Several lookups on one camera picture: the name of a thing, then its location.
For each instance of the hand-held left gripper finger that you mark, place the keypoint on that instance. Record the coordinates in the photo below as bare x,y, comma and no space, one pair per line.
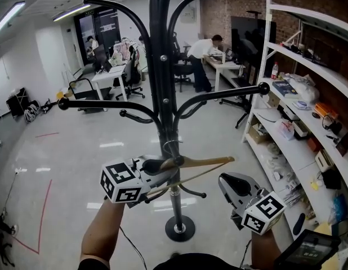
165,179
151,157

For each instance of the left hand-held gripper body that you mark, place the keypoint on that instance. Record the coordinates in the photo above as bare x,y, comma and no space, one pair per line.
122,181

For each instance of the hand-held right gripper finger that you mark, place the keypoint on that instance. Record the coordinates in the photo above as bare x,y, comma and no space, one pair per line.
226,193
247,182

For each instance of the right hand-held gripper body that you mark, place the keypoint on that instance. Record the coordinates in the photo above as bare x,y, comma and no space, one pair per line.
264,212

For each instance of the brown wooden hanger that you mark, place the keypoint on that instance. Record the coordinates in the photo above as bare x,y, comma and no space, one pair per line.
207,161

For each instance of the black coat rack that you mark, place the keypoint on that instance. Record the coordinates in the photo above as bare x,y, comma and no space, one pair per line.
155,66

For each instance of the person's left forearm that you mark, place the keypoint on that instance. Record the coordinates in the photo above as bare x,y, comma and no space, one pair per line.
103,229

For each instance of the person's right forearm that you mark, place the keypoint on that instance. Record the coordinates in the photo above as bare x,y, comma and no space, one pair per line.
265,249

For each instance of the brown cardboard box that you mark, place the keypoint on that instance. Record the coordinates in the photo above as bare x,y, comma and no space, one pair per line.
259,135

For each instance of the black tablet device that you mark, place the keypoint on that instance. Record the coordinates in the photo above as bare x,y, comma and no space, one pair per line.
306,252

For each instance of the white shelving unit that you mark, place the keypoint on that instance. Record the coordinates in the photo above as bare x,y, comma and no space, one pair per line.
300,150

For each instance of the white printed plastic bag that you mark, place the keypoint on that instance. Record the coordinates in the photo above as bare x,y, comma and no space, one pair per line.
285,129

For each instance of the blue plastic bag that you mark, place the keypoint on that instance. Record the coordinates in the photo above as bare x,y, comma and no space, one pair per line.
338,209

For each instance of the person's black clothing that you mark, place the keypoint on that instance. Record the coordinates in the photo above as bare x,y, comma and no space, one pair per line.
196,263

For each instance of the person's black shoe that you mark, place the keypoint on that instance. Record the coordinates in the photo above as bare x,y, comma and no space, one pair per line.
175,255

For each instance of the black office chair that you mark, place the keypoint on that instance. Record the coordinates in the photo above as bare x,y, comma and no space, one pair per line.
182,69
131,72

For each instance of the black platform cart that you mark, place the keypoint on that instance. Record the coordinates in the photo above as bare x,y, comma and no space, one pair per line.
88,94

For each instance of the white desk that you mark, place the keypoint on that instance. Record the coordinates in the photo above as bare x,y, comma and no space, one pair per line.
224,66
107,76

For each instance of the blue book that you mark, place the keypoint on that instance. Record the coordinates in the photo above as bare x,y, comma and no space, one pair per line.
286,89

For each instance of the black headphones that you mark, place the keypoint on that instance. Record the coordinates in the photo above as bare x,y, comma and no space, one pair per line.
331,125

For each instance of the white power strip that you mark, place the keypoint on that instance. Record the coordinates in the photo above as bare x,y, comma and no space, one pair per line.
18,170

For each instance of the orange box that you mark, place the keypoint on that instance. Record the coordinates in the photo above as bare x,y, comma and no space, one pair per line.
326,110

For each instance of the clear crumpled plastic bag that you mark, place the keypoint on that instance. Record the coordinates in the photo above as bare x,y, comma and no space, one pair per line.
305,89

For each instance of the red capped bottle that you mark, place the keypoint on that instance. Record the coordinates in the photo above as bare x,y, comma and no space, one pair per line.
274,72

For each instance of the black and white backpack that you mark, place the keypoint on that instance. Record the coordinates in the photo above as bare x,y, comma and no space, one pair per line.
31,112

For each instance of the black storage box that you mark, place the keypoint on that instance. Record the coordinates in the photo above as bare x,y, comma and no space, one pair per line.
17,104

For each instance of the black glass door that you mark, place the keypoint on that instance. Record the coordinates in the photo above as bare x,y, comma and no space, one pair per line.
106,32

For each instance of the black screen on stand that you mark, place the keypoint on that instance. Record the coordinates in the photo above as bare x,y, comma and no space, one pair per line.
247,44

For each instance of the long ceiling light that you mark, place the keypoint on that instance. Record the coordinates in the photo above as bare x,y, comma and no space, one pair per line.
72,12
8,18

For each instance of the grey electrical wall box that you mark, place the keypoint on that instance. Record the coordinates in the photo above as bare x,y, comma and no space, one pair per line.
188,14

